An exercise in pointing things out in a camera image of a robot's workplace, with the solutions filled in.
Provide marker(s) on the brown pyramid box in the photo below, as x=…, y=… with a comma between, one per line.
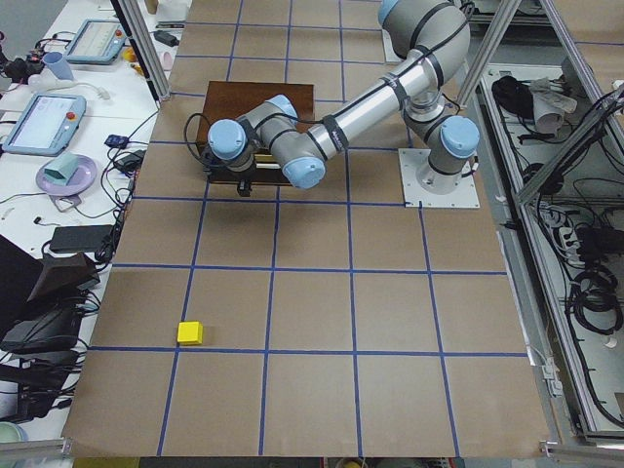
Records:
x=60, y=274

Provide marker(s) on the black power brick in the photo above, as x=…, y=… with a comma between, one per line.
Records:
x=80, y=239

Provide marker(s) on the yellow wooden block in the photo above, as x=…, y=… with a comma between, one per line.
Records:
x=190, y=333

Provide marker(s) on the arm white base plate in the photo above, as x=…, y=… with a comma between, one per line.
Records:
x=424, y=188

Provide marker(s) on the lavender cup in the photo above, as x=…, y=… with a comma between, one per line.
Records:
x=58, y=65

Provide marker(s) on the upper teach pendant tablet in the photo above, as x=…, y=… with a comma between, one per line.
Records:
x=97, y=42

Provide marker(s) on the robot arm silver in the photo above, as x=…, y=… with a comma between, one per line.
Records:
x=432, y=40

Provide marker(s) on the dark wooden drawer cabinet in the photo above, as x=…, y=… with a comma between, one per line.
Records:
x=240, y=119

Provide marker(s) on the aluminium frame post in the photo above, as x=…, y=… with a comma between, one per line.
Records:
x=129, y=14

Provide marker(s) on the lower teach pendant tablet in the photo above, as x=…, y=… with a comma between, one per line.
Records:
x=46, y=126

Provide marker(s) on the wooden drawer with handle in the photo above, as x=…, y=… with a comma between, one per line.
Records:
x=264, y=171

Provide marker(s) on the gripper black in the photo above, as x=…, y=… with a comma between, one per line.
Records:
x=242, y=187

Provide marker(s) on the teach pendant tablet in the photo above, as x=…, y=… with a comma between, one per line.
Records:
x=97, y=42
x=46, y=126

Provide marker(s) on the purple plate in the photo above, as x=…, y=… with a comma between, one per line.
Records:
x=83, y=178

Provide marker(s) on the teal box on plate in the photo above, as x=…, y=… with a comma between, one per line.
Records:
x=62, y=168

